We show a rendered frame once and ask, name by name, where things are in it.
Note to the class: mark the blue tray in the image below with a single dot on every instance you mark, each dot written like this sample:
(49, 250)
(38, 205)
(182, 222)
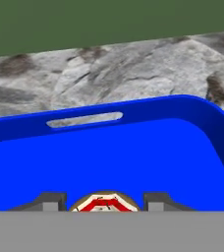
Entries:
(117, 157)

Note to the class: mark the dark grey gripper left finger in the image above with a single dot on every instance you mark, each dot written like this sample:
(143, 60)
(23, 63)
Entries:
(51, 201)

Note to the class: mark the red and white cupcake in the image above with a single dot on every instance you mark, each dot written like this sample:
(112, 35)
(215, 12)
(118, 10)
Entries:
(104, 204)

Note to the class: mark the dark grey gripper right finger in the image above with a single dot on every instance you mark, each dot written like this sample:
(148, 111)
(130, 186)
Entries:
(156, 201)

